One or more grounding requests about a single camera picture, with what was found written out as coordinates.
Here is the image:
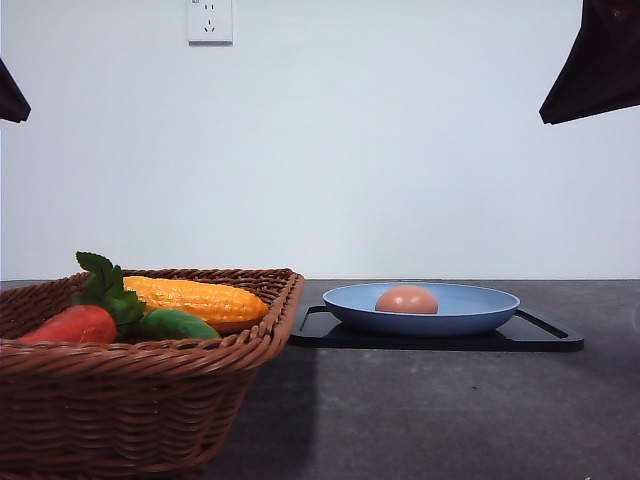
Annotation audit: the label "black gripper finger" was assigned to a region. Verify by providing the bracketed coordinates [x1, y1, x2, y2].
[0, 58, 32, 123]
[539, 0, 640, 125]

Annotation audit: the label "blue plate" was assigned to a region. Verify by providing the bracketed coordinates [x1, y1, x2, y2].
[322, 282, 520, 337]

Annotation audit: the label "brown egg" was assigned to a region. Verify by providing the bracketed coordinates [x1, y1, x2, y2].
[375, 285, 439, 314]

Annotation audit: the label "brown wicker basket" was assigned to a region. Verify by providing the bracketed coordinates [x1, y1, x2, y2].
[0, 268, 304, 480]

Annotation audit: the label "green carrot leaves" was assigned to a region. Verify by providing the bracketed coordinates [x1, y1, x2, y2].
[72, 251, 146, 335]

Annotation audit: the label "red toy carrot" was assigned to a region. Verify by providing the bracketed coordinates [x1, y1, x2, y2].
[19, 304, 117, 343]

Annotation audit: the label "green toy vegetable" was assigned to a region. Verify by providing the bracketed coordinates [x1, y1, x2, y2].
[140, 308, 220, 339]

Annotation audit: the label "black serving tray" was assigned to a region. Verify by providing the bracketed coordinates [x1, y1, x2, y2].
[290, 306, 584, 351]

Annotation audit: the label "yellow toy corn cob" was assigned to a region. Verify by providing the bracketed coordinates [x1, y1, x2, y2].
[123, 276, 269, 325]

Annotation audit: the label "white wall power outlet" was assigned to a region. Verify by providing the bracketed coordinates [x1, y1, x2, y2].
[187, 0, 234, 48]

